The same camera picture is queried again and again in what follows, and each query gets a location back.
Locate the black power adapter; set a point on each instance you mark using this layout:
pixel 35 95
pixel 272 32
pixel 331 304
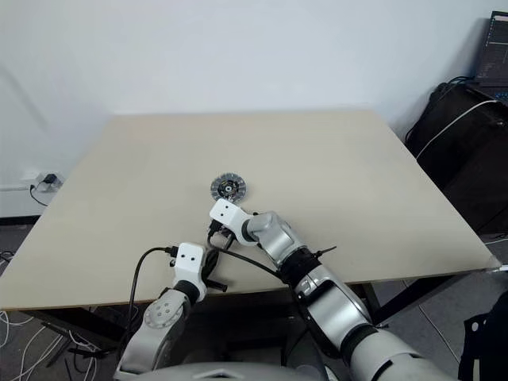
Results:
pixel 49 179

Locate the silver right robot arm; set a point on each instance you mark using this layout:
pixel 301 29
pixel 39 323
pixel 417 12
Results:
pixel 333 301

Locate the black rounded shape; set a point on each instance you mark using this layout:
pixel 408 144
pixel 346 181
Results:
pixel 488 341

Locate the dark laptop screen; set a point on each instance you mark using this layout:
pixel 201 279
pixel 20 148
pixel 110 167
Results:
pixel 496 47

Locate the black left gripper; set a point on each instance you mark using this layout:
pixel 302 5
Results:
pixel 216 285

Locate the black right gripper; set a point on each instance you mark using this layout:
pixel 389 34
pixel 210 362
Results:
pixel 221 232

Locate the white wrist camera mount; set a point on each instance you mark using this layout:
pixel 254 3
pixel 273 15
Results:
pixel 230 214
pixel 188 266

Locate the large black case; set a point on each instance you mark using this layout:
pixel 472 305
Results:
pixel 468 158

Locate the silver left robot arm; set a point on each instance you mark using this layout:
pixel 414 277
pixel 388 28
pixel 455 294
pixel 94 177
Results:
pixel 158 313

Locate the white wall socket strip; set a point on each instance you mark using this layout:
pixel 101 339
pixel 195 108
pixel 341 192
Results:
pixel 31 176

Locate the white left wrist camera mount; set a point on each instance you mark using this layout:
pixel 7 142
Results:
pixel 188 266

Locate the grey robot torso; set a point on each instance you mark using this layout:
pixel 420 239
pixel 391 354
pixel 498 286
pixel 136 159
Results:
pixel 218 371

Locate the black metal table frame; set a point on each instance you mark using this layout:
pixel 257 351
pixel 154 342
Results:
pixel 99 323

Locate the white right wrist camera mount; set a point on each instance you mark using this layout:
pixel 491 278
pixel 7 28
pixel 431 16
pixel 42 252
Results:
pixel 230 214

